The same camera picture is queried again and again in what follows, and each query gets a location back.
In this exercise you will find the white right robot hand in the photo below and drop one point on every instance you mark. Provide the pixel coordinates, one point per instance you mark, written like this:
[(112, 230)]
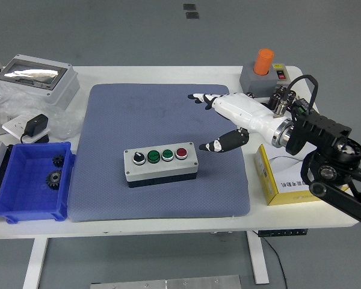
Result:
[(243, 111)]

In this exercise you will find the grey four-button control box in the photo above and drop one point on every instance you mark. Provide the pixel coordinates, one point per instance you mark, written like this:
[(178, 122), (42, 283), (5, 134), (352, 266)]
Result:
[(159, 168)]

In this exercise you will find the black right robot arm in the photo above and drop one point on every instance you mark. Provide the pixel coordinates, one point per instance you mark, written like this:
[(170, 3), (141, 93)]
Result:
[(322, 129)]

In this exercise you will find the black capacitor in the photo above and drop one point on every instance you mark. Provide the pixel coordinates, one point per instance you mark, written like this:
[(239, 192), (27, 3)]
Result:
[(250, 94), (272, 100), (280, 90), (291, 95)]

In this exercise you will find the orange cylinder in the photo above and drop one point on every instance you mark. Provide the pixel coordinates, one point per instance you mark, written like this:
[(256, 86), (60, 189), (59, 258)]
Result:
[(263, 61)]

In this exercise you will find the black module with green terminal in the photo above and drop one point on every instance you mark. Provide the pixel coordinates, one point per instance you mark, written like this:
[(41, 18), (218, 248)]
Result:
[(302, 105)]

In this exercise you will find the white and yellow carton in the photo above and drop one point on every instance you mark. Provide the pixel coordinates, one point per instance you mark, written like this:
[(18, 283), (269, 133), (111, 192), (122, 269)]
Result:
[(270, 180)]

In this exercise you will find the grey-blue table mat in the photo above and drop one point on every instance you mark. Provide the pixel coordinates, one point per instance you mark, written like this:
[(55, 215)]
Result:
[(123, 120)]

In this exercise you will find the black table control panel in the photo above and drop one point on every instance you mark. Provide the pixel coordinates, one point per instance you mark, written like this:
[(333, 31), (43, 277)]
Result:
[(281, 233)]

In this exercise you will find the white table leg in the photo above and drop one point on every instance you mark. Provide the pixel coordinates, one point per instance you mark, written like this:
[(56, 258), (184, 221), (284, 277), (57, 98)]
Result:
[(257, 259), (36, 262)]

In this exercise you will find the clear plastic bag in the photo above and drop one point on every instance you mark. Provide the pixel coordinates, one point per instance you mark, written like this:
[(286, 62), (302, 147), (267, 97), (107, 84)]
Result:
[(64, 122)]

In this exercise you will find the grey metal plate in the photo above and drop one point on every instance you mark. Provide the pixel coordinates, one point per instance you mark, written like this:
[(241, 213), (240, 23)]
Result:
[(165, 283)]

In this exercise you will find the small black gear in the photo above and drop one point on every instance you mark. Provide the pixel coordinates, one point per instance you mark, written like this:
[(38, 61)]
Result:
[(58, 160)]

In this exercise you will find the large black gear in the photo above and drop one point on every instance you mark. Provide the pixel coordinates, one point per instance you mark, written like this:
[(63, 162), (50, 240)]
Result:
[(54, 179)]

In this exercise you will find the black power adapter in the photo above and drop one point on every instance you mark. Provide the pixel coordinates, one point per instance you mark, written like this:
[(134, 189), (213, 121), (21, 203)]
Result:
[(36, 124)]

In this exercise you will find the blue plastic bin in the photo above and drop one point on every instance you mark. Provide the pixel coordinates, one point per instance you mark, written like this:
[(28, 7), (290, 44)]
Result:
[(24, 198)]

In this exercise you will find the grey switch box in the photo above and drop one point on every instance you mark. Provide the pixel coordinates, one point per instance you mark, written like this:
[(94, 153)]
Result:
[(249, 82)]

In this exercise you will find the grey enclosure with clear window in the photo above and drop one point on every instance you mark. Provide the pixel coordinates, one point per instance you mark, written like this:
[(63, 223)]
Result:
[(60, 90)]

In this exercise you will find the white wall socket plate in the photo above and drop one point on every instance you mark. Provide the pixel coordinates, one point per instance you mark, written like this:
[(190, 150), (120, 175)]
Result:
[(13, 125)]

